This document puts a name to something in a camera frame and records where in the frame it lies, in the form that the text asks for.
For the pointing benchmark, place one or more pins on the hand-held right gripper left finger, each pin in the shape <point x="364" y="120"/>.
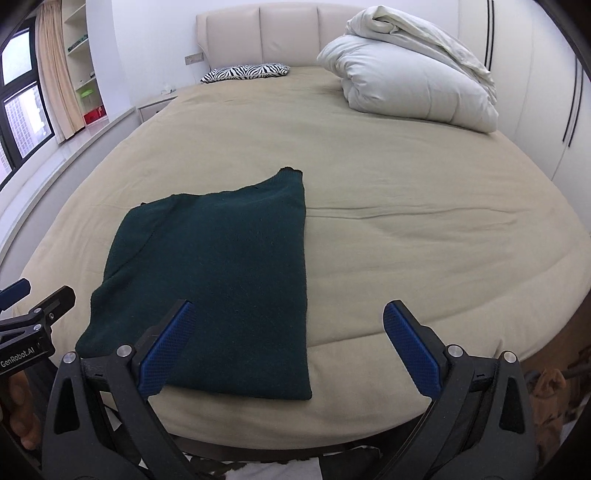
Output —
<point x="166" y="353"/>

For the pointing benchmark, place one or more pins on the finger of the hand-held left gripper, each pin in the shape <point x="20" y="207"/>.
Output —
<point x="57" y="302"/>
<point x="16" y="293"/>

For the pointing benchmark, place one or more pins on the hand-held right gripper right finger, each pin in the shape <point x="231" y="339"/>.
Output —
<point x="411" y="350"/>

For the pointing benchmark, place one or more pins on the dark green knit sweater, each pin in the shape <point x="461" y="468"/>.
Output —
<point x="221" y="277"/>

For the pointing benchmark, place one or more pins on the person's left hand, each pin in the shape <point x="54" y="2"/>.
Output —
<point x="21" y="410"/>

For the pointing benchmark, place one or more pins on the bed with beige sheet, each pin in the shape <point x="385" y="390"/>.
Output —
<point x="415" y="230"/>

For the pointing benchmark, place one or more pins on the brown crumpled cloth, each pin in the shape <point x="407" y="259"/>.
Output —
<point x="549" y="392"/>

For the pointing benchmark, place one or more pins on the black framed window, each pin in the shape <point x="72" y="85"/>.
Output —
<point x="25" y="115"/>

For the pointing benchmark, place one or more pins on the red box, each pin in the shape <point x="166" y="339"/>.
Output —
<point x="94" y="115"/>

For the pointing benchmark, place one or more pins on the green plastic item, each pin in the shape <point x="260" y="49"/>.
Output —
<point x="87" y="93"/>

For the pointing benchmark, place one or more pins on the beige curtain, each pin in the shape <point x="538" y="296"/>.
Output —
<point x="57" y="83"/>

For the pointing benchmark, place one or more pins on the white nightstand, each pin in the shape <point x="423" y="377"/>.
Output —
<point x="152" y="106"/>

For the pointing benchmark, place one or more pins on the folded white duvet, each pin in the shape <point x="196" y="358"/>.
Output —
<point x="406" y="78"/>

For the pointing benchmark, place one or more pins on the zebra print pillow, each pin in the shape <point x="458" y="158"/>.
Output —
<point x="247" y="72"/>

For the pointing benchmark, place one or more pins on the white wardrobe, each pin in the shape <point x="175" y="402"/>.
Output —
<point x="521" y="69"/>

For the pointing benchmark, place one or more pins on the beige padded headboard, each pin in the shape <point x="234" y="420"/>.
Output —
<point x="286" y="34"/>

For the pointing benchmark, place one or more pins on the white wall shelf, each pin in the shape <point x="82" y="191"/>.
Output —
<point x="83" y="50"/>

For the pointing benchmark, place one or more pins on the grey wall socket plate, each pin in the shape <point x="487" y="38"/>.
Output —
<point x="194" y="58"/>

